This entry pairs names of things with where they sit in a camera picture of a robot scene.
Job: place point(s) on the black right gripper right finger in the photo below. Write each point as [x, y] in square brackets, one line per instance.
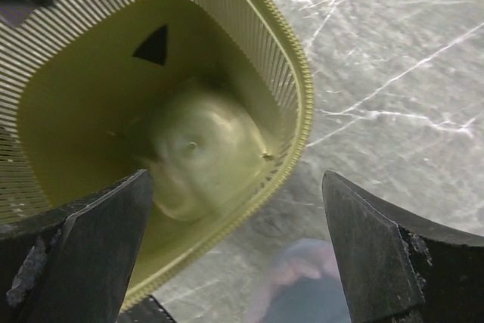
[396, 266]

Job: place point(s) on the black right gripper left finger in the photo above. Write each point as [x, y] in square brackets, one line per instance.
[74, 263]

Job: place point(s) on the translucent bag with clothes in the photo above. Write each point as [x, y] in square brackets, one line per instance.
[301, 285]

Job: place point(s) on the olive green mesh trash bin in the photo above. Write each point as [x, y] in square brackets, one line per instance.
[216, 96]

